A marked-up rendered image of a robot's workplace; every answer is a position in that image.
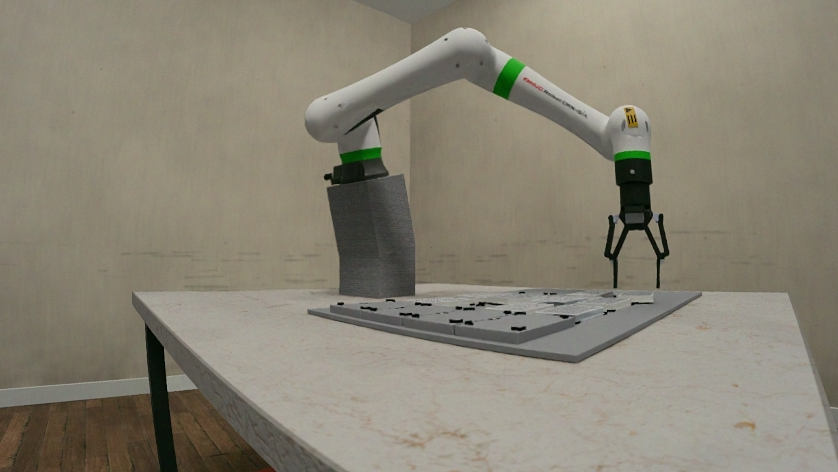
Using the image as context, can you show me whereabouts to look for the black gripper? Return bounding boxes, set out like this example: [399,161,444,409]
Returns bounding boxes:
[604,183,670,288]

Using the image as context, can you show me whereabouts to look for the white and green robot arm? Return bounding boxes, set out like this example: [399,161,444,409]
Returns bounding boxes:
[304,28,653,186]

